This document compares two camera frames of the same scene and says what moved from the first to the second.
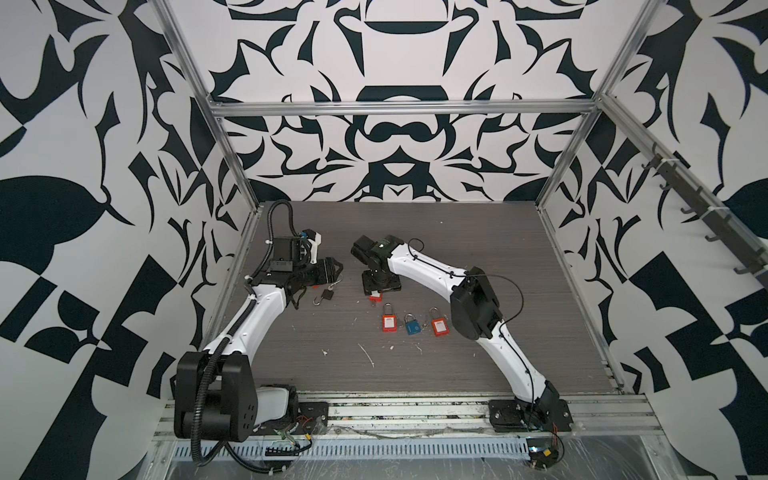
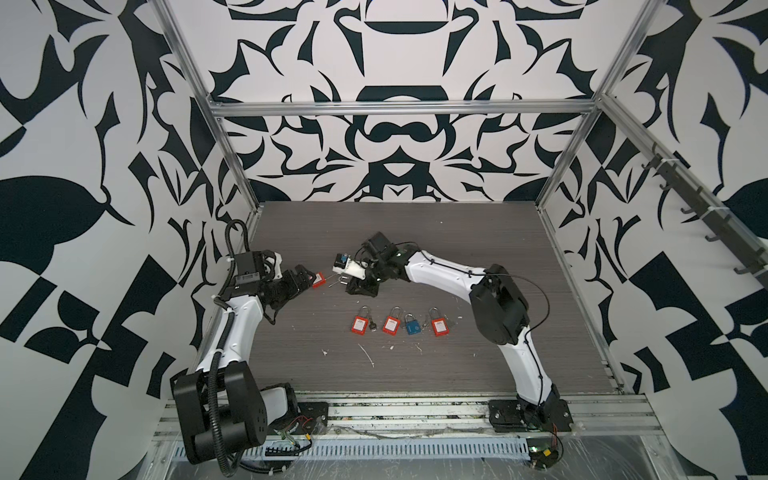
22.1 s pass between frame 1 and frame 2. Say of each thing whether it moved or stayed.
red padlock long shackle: moved
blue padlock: stayed
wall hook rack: stayed
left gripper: moved
